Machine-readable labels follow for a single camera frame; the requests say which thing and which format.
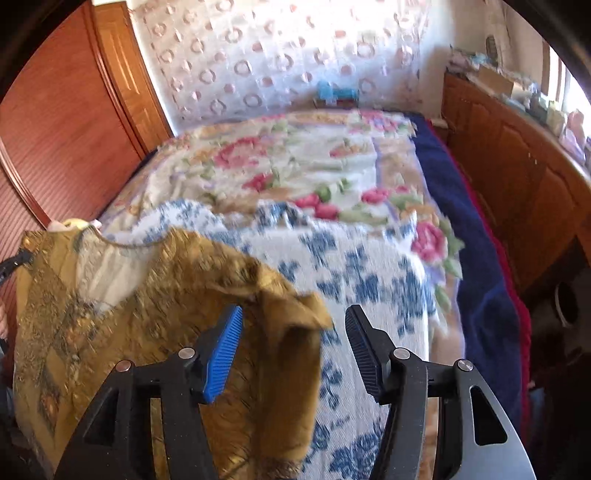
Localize mustard gold patterned garment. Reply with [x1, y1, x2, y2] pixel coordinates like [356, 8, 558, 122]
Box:
[13, 229, 332, 479]

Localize navy blue blanket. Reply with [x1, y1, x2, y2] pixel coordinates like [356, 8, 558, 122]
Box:
[409, 113, 532, 436]

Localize blue item at bedhead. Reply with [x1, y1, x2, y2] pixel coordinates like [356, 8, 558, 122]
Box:
[314, 81, 360, 109]

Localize pink floral bed quilt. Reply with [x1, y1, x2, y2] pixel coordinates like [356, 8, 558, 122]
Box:
[98, 109, 465, 319]

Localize white blue floral sheet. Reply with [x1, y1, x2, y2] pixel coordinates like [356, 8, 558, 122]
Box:
[106, 200, 438, 479]

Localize white circle-patterned curtain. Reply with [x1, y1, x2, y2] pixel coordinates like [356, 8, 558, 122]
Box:
[130, 1, 432, 133]

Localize cardboard box on sideboard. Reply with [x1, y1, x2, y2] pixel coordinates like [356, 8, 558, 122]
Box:
[476, 65, 514, 97]

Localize brown wooden sideboard cabinet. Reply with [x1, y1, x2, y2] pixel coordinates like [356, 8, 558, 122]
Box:
[441, 73, 590, 292]

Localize brown wooden wardrobe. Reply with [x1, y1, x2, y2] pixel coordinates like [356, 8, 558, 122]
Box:
[1, 1, 171, 257]

